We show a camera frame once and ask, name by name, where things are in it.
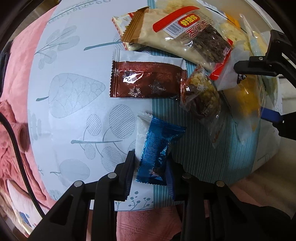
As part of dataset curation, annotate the red-white snack bag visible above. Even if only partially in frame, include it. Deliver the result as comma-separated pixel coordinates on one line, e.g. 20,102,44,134
112,6,149,51

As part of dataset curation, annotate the orange puff ball packet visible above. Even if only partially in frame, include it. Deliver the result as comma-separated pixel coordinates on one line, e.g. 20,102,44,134
216,41,266,144

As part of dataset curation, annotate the almond pie snack packet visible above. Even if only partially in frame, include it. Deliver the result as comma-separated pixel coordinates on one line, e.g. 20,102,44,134
121,5,234,81

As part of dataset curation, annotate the brown snowflake snack packet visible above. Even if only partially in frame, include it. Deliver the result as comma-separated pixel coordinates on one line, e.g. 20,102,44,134
109,50,187,99

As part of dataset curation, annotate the black cable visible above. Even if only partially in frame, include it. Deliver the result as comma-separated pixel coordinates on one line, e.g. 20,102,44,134
0,112,46,219

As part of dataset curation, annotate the pink fleece blanket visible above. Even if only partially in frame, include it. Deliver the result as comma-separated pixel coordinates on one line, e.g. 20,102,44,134
1,8,182,240

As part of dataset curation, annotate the clear-wrapped seed cake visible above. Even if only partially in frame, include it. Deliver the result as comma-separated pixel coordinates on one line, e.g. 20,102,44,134
180,65,226,148

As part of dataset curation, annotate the white tree-print tablecloth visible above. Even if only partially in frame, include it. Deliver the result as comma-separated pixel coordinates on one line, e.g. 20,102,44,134
28,1,280,200

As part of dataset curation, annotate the blue foil candy packet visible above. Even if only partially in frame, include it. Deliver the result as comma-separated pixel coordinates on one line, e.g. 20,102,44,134
135,113,186,185

